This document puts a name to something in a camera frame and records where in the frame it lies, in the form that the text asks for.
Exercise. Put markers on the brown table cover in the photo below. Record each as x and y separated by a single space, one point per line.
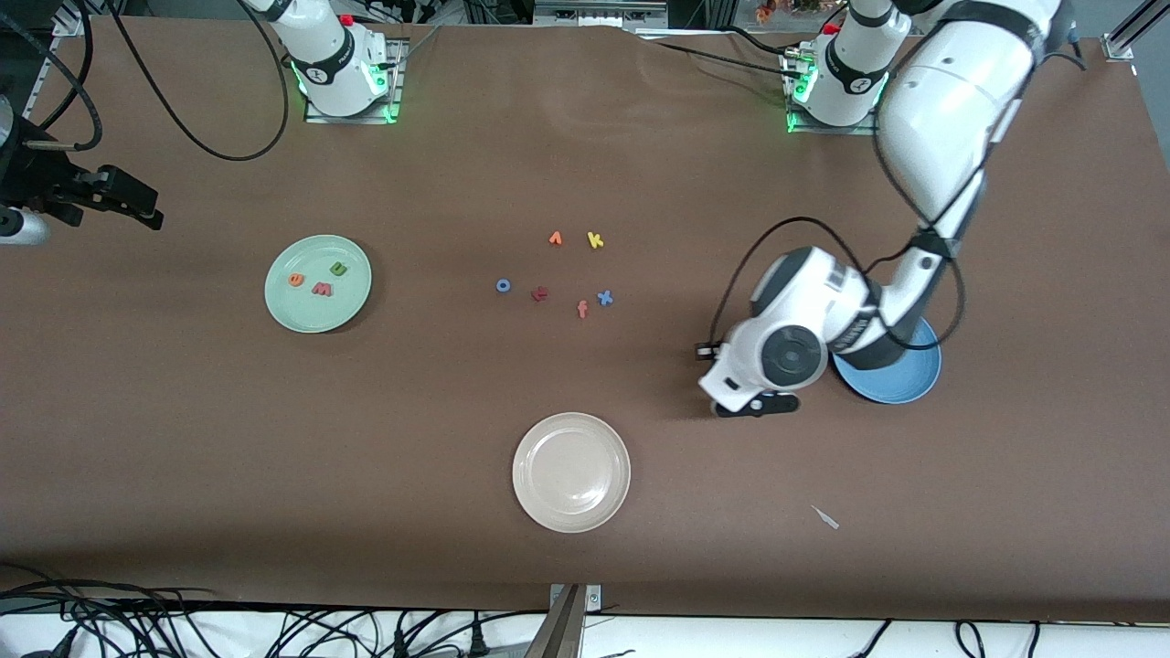
640 137

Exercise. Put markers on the beige plate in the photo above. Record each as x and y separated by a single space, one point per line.
571 472

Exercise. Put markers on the metal base plate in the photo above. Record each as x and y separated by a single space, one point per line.
395 91
795 123

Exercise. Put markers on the aluminium frame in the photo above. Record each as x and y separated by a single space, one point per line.
599 11

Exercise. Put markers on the blue plate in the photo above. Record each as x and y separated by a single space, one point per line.
900 379

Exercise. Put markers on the aluminium beam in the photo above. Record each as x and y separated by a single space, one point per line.
558 631

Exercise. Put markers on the green plate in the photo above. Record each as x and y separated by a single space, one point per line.
311 315

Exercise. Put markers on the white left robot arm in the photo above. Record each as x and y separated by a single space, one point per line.
951 100

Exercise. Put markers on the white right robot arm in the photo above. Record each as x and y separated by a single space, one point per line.
329 64

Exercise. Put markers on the aluminium profile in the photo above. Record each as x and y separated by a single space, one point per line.
1124 37

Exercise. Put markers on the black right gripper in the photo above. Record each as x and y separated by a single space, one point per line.
38 177

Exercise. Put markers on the white paper scrap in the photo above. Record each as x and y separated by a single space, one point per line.
825 517

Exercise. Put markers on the salmon letter w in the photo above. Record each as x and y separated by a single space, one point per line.
321 290

